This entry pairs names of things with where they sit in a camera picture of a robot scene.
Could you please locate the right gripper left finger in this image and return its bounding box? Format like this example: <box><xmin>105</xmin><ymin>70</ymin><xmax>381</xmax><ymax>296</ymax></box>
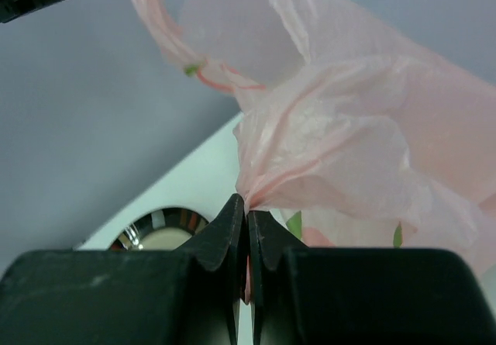
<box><xmin>1</xmin><ymin>195</ymin><xmax>244</xmax><ymax>344</ymax></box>

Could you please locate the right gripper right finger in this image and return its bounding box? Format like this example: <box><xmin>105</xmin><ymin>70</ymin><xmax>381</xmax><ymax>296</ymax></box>
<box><xmin>246</xmin><ymin>212</ymin><xmax>495</xmax><ymax>344</ymax></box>

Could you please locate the pink plastic bag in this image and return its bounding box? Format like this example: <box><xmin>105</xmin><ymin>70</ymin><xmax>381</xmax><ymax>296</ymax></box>
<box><xmin>126</xmin><ymin>0</ymin><xmax>496</xmax><ymax>305</ymax></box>

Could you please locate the black rimmed ceramic plate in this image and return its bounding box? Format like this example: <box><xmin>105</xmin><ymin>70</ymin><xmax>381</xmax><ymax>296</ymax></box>
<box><xmin>108</xmin><ymin>207</ymin><xmax>209</xmax><ymax>250</ymax></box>

